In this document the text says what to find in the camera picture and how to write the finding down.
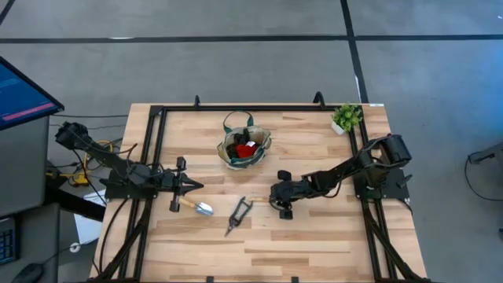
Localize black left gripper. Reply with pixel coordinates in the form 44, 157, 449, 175
159, 156, 204, 213

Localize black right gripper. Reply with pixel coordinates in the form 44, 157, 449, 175
269, 170, 315, 220

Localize pointed steel trowel wooden handle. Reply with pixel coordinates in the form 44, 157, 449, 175
178, 196, 215, 216

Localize green-handled garden shears with latch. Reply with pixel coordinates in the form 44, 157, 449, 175
224, 196, 253, 237

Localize red and black gardening glove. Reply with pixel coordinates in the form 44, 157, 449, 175
227, 127, 260, 160

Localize cream green canvas gardening bag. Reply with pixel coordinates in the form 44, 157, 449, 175
216, 110, 273, 171

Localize green plant in white pot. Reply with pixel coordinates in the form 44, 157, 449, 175
330, 102, 363, 137

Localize white paper sheet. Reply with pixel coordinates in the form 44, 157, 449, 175
73, 190, 107, 245

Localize black computer mouse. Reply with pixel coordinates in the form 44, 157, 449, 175
9, 263, 43, 283

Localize computer monitor with blue screen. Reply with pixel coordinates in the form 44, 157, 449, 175
0, 56, 65, 131

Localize black keyboard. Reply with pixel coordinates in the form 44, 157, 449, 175
0, 215, 19, 266

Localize grey stand leg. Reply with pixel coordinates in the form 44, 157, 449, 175
467, 141, 503, 165

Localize black aluminium table frame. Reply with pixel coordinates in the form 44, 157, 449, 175
94, 92, 429, 283

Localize black floor cable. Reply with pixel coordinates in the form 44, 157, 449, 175
84, 123, 127, 130

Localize yellow cable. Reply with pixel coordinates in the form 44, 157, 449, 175
58, 140, 115, 188

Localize thin black looped cable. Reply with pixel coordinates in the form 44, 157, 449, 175
464, 151, 503, 202

